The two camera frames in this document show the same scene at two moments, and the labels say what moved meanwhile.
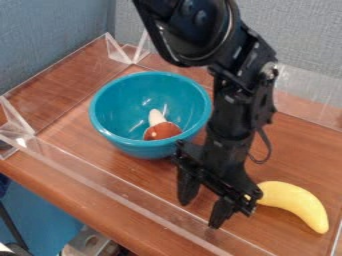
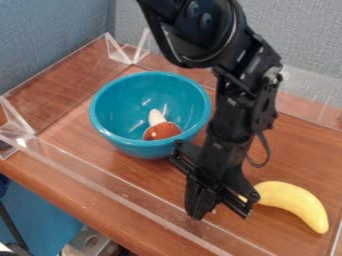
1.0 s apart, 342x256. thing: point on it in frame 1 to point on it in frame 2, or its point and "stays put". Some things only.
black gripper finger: [222, 212] to [201, 199]
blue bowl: [123, 102] stays put
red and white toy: [161, 128] stays put
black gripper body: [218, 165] stays put
